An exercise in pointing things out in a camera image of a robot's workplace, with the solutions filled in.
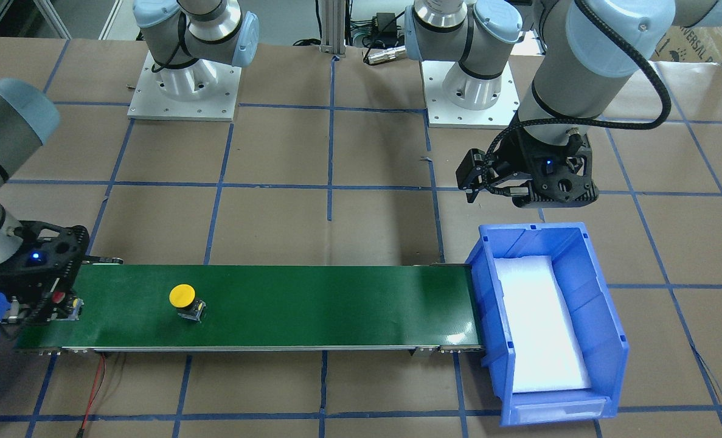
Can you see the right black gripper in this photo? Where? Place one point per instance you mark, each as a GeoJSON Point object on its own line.
{"type": "Point", "coordinates": [15, 281]}

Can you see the yellow push button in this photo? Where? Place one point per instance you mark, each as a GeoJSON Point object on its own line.
{"type": "Point", "coordinates": [187, 304]}

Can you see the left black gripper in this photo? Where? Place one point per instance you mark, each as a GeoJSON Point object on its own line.
{"type": "Point", "coordinates": [514, 159]}

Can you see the green conveyor belt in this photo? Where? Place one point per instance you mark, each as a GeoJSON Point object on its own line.
{"type": "Point", "coordinates": [268, 308]}

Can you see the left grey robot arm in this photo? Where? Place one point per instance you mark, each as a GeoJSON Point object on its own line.
{"type": "Point", "coordinates": [591, 50]}

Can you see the red push button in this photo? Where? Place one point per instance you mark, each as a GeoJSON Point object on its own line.
{"type": "Point", "coordinates": [68, 309]}

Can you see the white foam pad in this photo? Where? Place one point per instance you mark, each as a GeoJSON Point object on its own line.
{"type": "Point", "coordinates": [548, 357]}

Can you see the aluminium frame post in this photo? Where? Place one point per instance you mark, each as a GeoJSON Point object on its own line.
{"type": "Point", "coordinates": [333, 15]}

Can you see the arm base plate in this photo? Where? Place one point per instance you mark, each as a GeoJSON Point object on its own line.
{"type": "Point", "coordinates": [470, 94]}
{"type": "Point", "coordinates": [206, 91]}

